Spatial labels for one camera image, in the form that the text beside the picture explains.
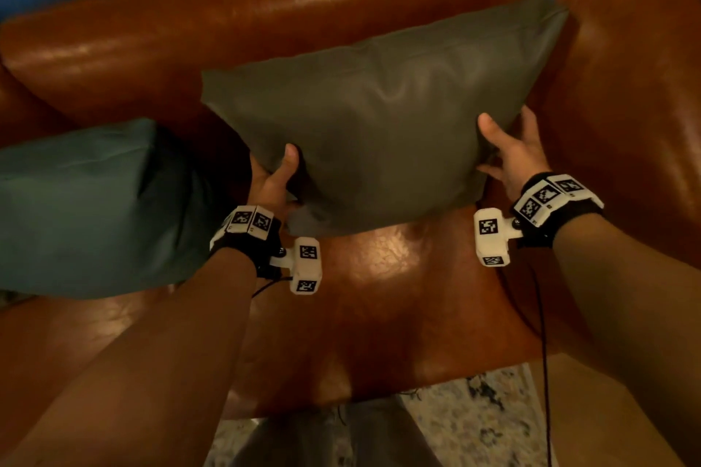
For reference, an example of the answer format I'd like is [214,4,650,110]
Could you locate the person's left hand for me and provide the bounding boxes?
[248,144,302,220]

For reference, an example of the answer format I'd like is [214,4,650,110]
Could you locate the person's right hand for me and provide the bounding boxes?
[476,105,552,203]

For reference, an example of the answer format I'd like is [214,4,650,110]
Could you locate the grey-green square pillow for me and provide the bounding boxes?
[200,0,570,238]

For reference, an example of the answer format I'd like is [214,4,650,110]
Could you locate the person's right forearm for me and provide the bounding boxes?
[552,212,701,467]

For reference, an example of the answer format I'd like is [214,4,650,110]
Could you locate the person's left forearm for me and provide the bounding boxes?
[0,248,258,467]

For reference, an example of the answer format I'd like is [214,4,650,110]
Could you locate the black wrist band marker tiles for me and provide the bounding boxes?
[209,204,283,281]
[511,171,605,249]

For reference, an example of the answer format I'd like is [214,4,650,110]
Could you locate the brown leather sofa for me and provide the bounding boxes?
[0,0,701,421]

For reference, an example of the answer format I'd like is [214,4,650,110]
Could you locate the teal pillow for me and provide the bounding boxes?
[0,118,220,300]

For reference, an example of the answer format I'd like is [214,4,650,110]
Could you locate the person's grey trousers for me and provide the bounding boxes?
[229,395,443,467]

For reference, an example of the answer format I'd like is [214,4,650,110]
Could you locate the speckled patterned rug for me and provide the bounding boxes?
[203,363,555,467]

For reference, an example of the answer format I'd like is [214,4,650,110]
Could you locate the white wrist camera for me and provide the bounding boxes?
[474,207,524,268]
[270,237,323,296]

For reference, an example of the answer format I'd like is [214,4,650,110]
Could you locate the thin black cable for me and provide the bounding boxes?
[495,262,554,467]
[251,275,294,299]

